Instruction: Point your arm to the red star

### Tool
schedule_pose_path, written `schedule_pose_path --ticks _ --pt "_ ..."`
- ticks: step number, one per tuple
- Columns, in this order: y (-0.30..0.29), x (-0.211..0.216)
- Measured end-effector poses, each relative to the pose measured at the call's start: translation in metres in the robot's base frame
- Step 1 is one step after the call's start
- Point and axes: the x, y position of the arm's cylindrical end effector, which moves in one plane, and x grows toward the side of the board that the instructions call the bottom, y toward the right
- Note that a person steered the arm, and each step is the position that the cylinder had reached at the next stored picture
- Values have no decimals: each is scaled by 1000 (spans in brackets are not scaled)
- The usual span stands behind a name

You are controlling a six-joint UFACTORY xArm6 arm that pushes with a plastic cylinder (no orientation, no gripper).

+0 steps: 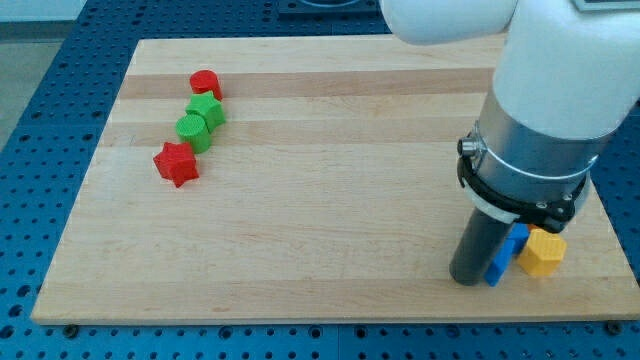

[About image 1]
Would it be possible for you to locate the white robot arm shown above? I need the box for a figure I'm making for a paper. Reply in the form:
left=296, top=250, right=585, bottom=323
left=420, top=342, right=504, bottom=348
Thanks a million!
left=380, top=0, right=639, bottom=232

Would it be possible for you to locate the green star block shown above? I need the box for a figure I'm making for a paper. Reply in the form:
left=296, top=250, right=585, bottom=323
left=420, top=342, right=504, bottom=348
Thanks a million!
left=185, top=91, right=226, bottom=133

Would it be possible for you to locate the red star block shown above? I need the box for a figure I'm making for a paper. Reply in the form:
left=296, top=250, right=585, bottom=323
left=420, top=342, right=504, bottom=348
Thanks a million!
left=153, top=142, right=199, bottom=188

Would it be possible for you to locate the wooden board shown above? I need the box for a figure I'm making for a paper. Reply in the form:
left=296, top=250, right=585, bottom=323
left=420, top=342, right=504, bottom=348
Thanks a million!
left=31, top=35, right=639, bottom=325

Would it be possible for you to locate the green cylinder block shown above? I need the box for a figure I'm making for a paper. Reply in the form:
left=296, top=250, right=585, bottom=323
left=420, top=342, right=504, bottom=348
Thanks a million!
left=175, top=114, right=211, bottom=154

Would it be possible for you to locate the red cylinder block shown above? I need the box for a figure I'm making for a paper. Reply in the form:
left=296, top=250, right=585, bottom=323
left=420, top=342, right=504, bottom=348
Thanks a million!
left=189, top=69, right=223, bottom=100

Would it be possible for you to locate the black cylindrical pointer tool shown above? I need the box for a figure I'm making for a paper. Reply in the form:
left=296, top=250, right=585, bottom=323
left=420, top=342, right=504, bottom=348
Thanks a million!
left=449, top=209, right=515, bottom=286

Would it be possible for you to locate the blue long block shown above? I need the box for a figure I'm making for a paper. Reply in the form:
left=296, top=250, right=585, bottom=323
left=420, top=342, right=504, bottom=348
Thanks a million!
left=484, top=239, right=515, bottom=287

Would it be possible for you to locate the blue cube block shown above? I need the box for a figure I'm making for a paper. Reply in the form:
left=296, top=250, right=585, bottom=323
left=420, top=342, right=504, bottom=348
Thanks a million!
left=507, top=223, right=530, bottom=255

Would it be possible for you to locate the yellow hexagon block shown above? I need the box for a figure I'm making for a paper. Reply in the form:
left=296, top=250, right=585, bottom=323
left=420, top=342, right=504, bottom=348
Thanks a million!
left=516, top=228, right=568, bottom=277

